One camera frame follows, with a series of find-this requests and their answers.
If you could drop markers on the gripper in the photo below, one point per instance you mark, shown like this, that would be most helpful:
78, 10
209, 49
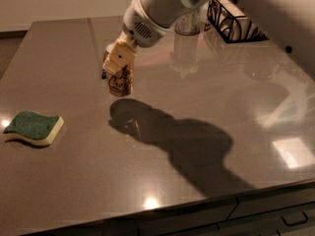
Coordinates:
139, 28

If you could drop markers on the orange soda can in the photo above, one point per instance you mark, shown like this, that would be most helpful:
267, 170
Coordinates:
120, 83

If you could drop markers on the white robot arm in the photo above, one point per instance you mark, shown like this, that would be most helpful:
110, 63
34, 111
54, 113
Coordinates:
288, 23

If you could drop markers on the blue rxbar blueberry wrapper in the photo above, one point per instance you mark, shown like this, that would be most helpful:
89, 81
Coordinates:
103, 73

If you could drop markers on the metal cup with stirrers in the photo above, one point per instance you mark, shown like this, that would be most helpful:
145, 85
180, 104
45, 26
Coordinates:
189, 24

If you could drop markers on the green and yellow sponge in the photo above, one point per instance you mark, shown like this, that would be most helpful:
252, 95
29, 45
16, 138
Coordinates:
34, 128

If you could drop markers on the black wire napkin holder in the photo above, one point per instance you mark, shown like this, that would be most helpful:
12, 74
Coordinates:
231, 23

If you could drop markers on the black drawer handle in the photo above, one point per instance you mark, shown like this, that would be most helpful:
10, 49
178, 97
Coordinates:
295, 219

